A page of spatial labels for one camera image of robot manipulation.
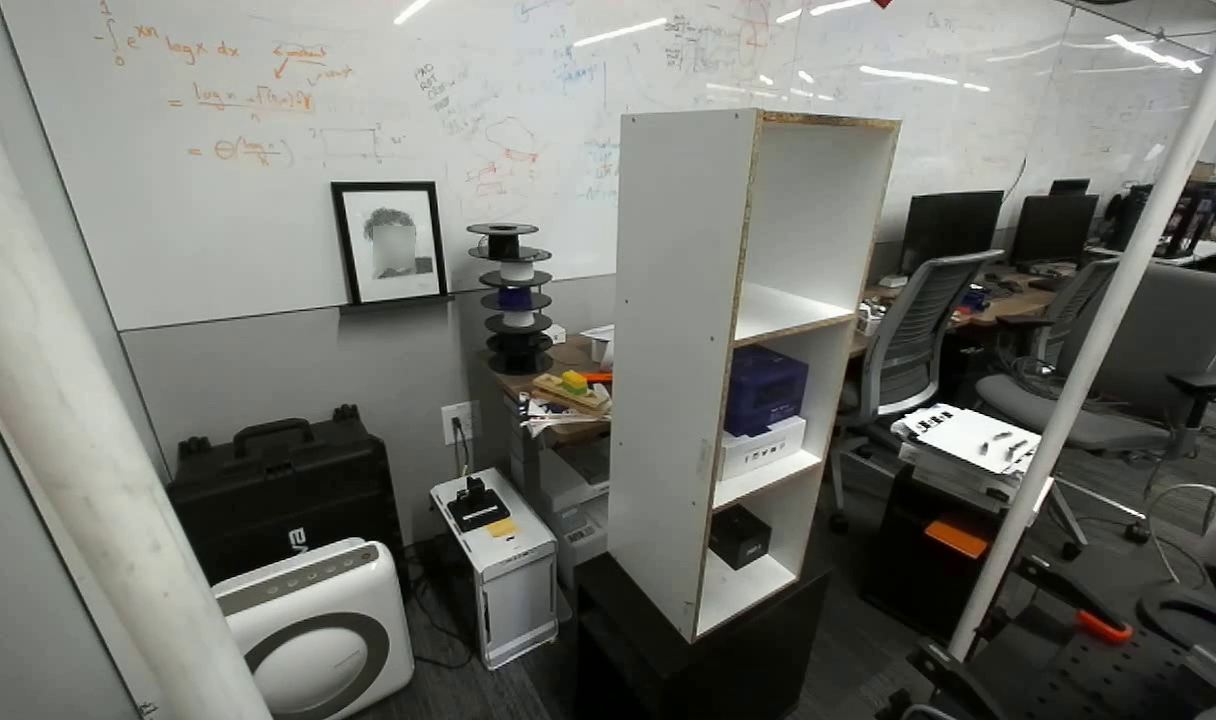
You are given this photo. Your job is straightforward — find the white particleboard shelf unit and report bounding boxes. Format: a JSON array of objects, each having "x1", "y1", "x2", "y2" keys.
[{"x1": 602, "y1": 107, "x2": 903, "y2": 648}]

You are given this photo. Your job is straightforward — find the wooden side table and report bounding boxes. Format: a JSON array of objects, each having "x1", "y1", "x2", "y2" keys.
[{"x1": 477, "y1": 332, "x2": 619, "y2": 452}]

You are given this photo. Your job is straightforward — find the black filament spool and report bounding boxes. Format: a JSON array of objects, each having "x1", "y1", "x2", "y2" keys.
[{"x1": 481, "y1": 314, "x2": 560, "y2": 379}]

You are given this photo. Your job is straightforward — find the blue filament spool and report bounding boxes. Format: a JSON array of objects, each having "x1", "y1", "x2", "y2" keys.
[{"x1": 477, "y1": 262, "x2": 555, "y2": 325}]

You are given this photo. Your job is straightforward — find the white drawer unit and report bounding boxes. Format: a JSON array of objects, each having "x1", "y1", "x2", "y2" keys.
[{"x1": 525, "y1": 436, "x2": 616, "y2": 566}]

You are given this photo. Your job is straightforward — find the dark blue storage box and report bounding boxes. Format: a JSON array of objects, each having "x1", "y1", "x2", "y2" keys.
[{"x1": 724, "y1": 344, "x2": 813, "y2": 439}]

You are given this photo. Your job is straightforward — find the grey empty filament spool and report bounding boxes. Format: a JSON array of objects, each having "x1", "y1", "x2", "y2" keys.
[{"x1": 463, "y1": 218, "x2": 555, "y2": 268}]

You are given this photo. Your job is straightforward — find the white cardboard box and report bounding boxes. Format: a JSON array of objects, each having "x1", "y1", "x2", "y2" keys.
[{"x1": 710, "y1": 413, "x2": 813, "y2": 483}]

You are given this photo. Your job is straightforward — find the black device on cabinet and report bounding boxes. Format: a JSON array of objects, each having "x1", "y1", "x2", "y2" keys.
[{"x1": 442, "y1": 471, "x2": 517, "y2": 534}]

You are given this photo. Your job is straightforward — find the small black box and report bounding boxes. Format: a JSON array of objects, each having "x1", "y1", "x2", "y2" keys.
[{"x1": 704, "y1": 499, "x2": 777, "y2": 571}]

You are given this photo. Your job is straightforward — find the black framed portrait drawing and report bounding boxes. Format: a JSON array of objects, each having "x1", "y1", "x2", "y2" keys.
[{"x1": 329, "y1": 177, "x2": 452, "y2": 310}]

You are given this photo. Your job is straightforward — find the small white cabinet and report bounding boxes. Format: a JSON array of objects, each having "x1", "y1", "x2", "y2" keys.
[{"x1": 425, "y1": 462, "x2": 562, "y2": 677}]

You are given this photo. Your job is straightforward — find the grey mesh office chair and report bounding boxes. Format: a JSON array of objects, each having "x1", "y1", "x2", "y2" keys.
[{"x1": 836, "y1": 244, "x2": 1012, "y2": 430}]

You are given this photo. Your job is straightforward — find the black base cabinet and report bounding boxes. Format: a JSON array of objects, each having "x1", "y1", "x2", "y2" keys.
[{"x1": 571, "y1": 547, "x2": 836, "y2": 720}]

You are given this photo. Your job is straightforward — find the black equipment stand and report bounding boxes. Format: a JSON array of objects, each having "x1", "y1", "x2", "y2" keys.
[{"x1": 855, "y1": 461, "x2": 1056, "y2": 631}]

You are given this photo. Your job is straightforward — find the black hard carrying case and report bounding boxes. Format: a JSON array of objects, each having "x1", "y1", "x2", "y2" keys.
[{"x1": 162, "y1": 398, "x2": 409, "y2": 587}]

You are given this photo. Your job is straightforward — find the white perforated panel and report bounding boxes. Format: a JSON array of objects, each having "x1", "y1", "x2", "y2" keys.
[{"x1": 888, "y1": 398, "x2": 1048, "y2": 483}]

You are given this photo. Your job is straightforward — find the black computer monitor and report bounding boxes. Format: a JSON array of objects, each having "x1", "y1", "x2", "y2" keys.
[
  {"x1": 897, "y1": 187, "x2": 1009, "y2": 280},
  {"x1": 1009, "y1": 192, "x2": 1102, "y2": 270}
]

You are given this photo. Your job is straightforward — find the orange label tag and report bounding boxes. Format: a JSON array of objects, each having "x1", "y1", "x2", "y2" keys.
[{"x1": 921, "y1": 514, "x2": 994, "y2": 564}]

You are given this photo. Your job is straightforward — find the white air purifier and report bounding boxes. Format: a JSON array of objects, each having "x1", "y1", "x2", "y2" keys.
[{"x1": 209, "y1": 532, "x2": 419, "y2": 720}]

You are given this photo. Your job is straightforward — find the wooden office desk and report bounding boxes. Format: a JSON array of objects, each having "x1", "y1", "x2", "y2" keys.
[{"x1": 868, "y1": 268, "x2": 1061, "y2": 336}]

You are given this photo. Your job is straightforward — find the grey padded office chair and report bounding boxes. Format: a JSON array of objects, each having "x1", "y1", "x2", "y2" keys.
[{"x1": 971, "y1": 254, "x2": 1216, "y2": 462}]

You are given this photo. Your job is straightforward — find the black chair base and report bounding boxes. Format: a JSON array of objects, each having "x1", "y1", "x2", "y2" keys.
[{"x1": 1134, "y1": 529, "x2": 1216, "y2": 660}]

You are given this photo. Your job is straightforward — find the white wall outlet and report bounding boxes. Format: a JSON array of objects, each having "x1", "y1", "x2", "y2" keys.
[{"x1": 436, "y1": 395, "x2": 481, "y2": 452}]

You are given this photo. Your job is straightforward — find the large wall whiteboard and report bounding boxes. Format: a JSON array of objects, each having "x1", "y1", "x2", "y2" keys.
[{"x1": 0, "y1": 0, "x2": 1216, "y2": 332}]

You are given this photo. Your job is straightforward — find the white metal frame pole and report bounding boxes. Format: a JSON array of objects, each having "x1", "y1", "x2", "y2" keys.
[
  {"x1": 943, "y1": 2, "x2": 1216, "y2": 665},
  {"x1": 0, "y1": 75, "x2": 272, "y2": 720}
]

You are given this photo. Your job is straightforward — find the orange handled tool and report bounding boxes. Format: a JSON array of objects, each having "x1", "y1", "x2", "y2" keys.
[{"x1": 1012, "y1": 547, "x2": 1138, "y2": 652}]

